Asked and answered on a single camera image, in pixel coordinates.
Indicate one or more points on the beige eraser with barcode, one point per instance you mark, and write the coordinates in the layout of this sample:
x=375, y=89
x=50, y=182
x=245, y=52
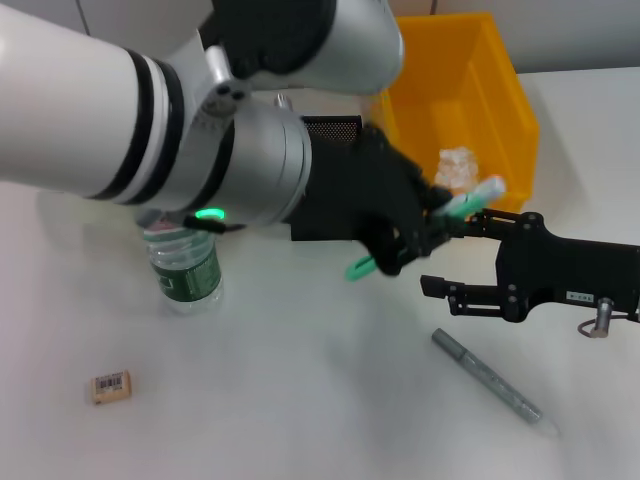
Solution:
x=112, y=387

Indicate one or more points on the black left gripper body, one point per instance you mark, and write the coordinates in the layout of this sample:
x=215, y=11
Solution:
x=360, y=195

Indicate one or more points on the white paper ball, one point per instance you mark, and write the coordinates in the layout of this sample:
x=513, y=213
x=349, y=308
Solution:
x=457, y=167

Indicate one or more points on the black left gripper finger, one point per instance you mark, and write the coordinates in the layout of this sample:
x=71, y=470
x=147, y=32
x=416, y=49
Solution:
x=437, y=200
x=432, y=286
x=420, y=242

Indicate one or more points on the mint green utility knife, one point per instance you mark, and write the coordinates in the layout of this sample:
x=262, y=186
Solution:
x=480, y=195

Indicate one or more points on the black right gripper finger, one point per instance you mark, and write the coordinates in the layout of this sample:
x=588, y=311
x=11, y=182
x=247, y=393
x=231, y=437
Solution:
x=490, y=225

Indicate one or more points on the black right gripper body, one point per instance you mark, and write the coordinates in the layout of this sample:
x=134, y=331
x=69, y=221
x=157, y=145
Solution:
x=565, y=270

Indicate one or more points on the clear green-label water bottle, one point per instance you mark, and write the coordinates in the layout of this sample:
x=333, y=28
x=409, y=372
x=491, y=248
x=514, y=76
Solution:
x=185, y=270

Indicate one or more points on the yellow plastic bin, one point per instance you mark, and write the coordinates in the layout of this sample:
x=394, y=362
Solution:
x=480, y=100

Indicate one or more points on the silver grey pen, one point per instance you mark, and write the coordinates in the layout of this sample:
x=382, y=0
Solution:
x=490, y=380

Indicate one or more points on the black mesh pen holder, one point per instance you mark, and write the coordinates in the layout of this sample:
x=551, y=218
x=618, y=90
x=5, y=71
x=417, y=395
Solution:
x=330, y=127

